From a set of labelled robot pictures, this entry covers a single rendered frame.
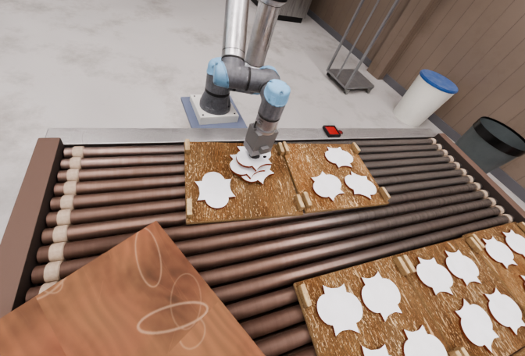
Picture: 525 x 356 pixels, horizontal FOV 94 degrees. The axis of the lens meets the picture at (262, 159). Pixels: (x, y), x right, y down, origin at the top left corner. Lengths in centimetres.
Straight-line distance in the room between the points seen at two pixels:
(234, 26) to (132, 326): 80
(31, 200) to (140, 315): 46
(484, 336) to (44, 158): 147
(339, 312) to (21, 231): 86
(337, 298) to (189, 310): 43
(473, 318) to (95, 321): 107
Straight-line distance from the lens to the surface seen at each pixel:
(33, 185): 94
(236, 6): 89
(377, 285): 94
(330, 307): 83
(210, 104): 118
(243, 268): 79
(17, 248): 85
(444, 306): 110
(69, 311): 66
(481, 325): 117
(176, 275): 64
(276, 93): 72
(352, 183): 112
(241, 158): 90
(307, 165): 108
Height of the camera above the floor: 166
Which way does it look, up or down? 46 degrees down
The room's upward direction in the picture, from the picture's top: 22 degrees clockwise
